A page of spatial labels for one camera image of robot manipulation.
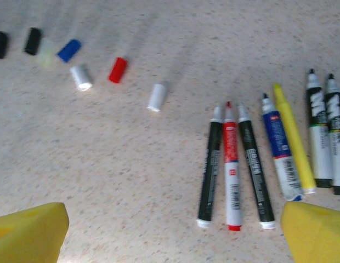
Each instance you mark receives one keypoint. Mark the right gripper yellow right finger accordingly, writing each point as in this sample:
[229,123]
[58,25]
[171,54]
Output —
[318,238]

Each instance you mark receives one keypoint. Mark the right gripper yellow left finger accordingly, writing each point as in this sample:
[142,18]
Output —
[27,235]

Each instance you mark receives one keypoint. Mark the slim black marker pen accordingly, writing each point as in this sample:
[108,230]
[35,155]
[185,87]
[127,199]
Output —
[211,170]
[255,167]

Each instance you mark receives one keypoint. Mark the black and white whiteboard marker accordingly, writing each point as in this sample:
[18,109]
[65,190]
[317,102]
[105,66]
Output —
[319,142]
[337,142]

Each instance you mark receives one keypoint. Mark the blue and white marker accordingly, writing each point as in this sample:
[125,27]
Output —
[279,142]

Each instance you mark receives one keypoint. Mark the red and white marker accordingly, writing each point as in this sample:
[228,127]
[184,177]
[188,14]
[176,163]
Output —
[232,178]

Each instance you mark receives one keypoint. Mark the yellow highlighter pen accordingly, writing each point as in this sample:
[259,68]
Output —
[292,131]

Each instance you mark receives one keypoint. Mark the white pen cap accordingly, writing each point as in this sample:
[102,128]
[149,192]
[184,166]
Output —
[81,77]
[157,97]

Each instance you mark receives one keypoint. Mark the translucent yellow pen cap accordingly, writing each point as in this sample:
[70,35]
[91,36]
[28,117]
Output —
[47,53]

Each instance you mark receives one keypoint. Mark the red pen cap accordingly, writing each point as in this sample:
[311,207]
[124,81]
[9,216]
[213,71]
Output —
[118,69]

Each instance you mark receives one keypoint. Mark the black pen cap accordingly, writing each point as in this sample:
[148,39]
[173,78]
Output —
[0,44]
[32,41]

